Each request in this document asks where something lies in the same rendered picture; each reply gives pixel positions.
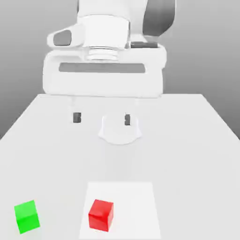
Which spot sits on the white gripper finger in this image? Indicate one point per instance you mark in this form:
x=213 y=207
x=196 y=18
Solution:
x=76 y=117
x=127 y=120

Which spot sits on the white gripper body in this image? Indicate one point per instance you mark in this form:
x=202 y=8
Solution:
x=101 y=82

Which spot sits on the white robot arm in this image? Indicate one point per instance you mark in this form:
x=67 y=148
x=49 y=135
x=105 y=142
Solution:
x=105 y=30

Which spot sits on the small red cube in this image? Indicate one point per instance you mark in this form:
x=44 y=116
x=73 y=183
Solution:
x=101 y=215

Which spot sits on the small green cube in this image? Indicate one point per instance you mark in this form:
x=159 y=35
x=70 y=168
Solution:
x=27 y=216

